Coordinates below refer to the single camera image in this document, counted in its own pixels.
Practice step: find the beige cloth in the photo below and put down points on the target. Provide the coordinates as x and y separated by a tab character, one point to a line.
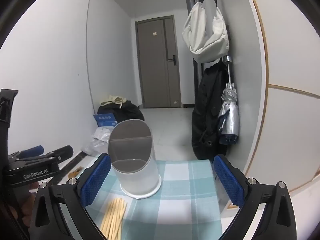
113	100

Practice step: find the pile of wooden chopsticks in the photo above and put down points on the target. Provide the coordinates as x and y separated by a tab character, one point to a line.
113	220

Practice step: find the white wardrobe with gold trim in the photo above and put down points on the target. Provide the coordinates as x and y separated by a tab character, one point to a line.
287	55

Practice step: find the white utensil holder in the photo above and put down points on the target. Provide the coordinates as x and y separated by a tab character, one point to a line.
140	177

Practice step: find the white shoulder bag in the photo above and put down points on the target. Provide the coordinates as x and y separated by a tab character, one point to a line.
205	35

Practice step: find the grey plastic parcel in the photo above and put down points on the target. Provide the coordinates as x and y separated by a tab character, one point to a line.
96	148

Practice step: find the black floor bag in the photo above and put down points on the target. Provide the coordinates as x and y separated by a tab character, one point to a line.
127	112

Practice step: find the silver folded umbrella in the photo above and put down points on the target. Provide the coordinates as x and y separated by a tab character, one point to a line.
228	115

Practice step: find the person's left hand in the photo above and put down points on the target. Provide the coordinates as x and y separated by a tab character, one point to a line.
28	203

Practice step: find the blue cardboard box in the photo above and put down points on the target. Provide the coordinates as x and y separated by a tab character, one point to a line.
105	121

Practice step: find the white plastic parcel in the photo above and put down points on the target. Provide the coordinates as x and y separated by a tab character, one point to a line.
103	133

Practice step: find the teal checkered tablecloth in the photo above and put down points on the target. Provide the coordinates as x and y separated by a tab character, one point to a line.
180	205

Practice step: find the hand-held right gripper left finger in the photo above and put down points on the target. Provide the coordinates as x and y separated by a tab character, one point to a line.
96	180

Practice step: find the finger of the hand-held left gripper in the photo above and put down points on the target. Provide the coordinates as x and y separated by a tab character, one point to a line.
62	151
33	150

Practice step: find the black hanging jacket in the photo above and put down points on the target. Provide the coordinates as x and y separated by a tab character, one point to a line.
207	110

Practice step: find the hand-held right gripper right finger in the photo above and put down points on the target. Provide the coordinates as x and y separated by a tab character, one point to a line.
230	182

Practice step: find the grey-brown door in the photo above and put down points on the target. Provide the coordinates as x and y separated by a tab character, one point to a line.
152	80

